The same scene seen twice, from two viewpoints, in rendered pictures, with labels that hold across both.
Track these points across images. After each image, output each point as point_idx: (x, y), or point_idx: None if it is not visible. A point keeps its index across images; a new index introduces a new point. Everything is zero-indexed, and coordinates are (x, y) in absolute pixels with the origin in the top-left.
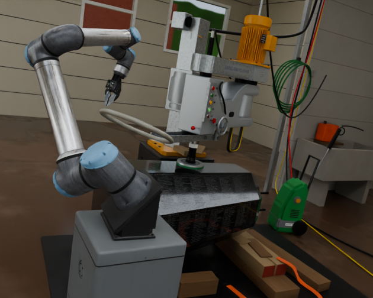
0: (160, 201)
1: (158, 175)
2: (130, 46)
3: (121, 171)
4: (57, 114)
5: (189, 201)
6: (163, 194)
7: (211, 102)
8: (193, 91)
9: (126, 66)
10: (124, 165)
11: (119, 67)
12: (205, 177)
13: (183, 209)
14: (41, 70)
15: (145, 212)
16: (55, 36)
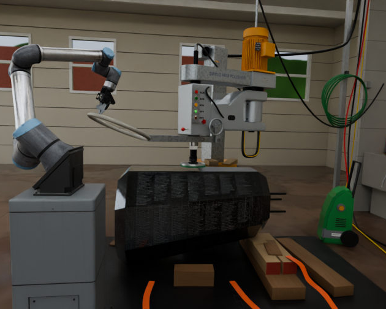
0: (152, 194)
1: (156, 173)
2: (107, 62)
3: (38, 138)
4: (16, 107)
5: (183, 194)
6: (157, 188)
7: (196, 104)
8: (183, 99)
9: (111, 81)
10: (42, 134)
11: (106, 83)
12: (204, 175)
13: (174, 201)
14: (12, 79)
15: (57, 171)
16: (17, 53)
